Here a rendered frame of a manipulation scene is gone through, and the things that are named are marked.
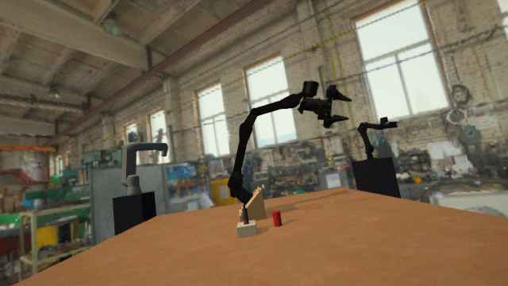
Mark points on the red marker cap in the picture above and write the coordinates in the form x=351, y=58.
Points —
x=277, y=218

